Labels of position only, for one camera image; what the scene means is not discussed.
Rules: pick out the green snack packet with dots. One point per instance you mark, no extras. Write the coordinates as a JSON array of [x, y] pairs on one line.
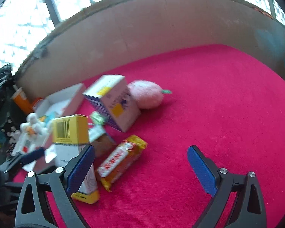
[[97, 118]]

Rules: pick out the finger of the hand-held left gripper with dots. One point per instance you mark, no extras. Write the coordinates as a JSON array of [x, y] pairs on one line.
[[9, 167], [33, 155]]

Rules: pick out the pink plush toy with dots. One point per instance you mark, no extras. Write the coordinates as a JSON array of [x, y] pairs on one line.
[[144, 95]]

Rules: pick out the long box with yellow ends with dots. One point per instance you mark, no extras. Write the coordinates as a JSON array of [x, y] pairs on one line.
[[90, 182]]

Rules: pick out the orange drink cup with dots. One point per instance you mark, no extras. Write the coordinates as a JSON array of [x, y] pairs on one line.
[[21, 102]]

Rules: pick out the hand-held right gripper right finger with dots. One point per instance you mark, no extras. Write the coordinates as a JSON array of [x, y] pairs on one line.
[[201, 171]]

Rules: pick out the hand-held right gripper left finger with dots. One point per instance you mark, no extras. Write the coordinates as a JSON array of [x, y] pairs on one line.
[[80, 168]]

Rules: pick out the white blue medicine box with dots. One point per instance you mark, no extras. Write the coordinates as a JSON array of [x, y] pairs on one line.
[[118, 114]]

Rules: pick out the black white cat print bag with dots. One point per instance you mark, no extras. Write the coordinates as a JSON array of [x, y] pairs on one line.
[[10, 128]]

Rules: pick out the black plastic bag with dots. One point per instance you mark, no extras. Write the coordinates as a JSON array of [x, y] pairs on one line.
[[0, 80]]

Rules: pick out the white flower plush toy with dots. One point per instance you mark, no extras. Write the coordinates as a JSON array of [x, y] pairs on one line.
[[34, 120]]

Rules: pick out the white cardboard tray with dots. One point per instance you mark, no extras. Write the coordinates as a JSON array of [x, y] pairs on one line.
[[61, 97]]

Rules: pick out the cardboard wall panel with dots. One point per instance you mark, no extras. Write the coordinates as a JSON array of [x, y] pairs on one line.
[[26, 16]]

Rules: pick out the yellow white box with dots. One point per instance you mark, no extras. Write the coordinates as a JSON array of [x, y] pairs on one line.
[[73, 128]]

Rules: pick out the yellow snack packet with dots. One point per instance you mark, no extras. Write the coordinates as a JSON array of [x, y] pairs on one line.
[[121, 161]]

